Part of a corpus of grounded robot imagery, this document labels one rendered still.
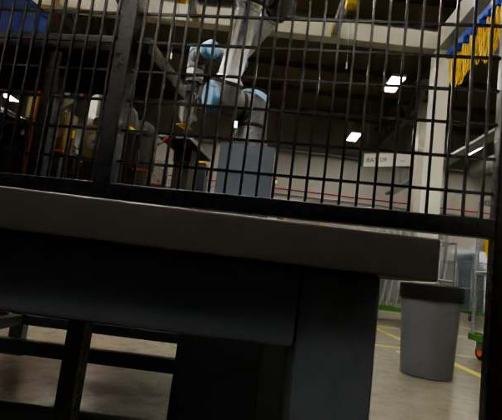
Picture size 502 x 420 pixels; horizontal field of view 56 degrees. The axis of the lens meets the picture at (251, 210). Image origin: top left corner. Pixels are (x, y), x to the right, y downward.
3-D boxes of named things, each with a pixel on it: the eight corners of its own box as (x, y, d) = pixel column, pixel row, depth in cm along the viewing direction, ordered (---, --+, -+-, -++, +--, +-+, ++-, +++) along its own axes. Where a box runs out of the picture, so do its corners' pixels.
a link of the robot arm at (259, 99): (273, 127, 179) (277, 93, 181) (243, 118, 172) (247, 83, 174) (256, 133, 189) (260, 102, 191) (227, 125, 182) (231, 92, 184)
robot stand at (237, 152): (261, 259, 184) (273, 161, 189) (262, 258, 164) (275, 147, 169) (210, 253, 184) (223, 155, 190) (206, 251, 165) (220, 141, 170)
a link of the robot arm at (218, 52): (229, 44, 197) (218, 53, 206) (206, 35, 191) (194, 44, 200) (227, 62, 196) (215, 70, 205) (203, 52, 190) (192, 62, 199)
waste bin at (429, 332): (384, 365, 402) (392, 280, 412) (444, 372, 401) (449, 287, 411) (404, 378, 352) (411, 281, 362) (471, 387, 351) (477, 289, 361)
